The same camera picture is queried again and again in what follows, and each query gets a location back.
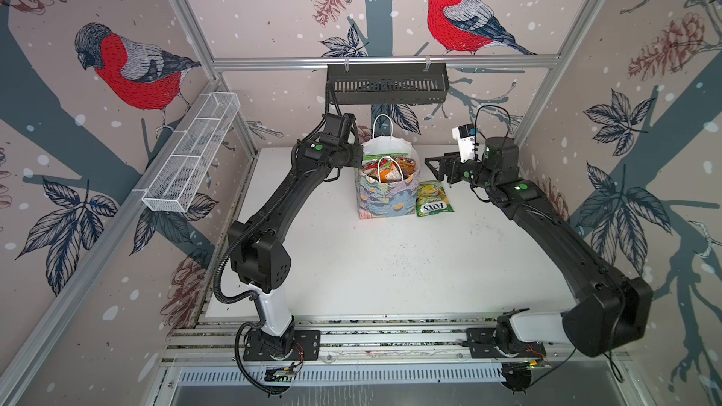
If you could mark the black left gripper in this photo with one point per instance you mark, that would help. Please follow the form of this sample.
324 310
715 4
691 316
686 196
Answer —
356 162

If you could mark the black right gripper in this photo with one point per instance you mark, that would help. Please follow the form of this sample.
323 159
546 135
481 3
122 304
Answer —
448 160

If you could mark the yellow green candy bag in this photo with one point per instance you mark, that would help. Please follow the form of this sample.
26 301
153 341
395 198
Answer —
432 199

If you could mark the colourful paper gift bag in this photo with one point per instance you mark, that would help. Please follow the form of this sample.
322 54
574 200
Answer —
385 200

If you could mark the orange snack packet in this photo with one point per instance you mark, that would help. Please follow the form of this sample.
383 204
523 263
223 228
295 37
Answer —
391 170

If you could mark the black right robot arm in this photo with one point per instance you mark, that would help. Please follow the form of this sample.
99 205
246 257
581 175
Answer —
611 309

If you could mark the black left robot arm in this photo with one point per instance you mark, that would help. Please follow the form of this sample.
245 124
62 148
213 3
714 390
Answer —
256 264

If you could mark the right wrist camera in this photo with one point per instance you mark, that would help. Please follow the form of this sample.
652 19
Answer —
466 138

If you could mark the black perforated wall basket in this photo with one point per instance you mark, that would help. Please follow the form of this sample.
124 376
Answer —
387 84

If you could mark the horizontal aluminium frame bar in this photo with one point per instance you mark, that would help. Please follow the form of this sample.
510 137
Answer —
222 65

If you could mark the aluminium mounting rail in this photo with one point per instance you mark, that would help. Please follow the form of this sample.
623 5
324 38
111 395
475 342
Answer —
417 339

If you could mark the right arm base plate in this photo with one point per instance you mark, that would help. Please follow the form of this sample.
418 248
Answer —
489 343

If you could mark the white wire mesh shelf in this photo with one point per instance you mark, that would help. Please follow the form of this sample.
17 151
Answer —
183 172

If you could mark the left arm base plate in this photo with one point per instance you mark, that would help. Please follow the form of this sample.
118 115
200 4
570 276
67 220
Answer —
295 345

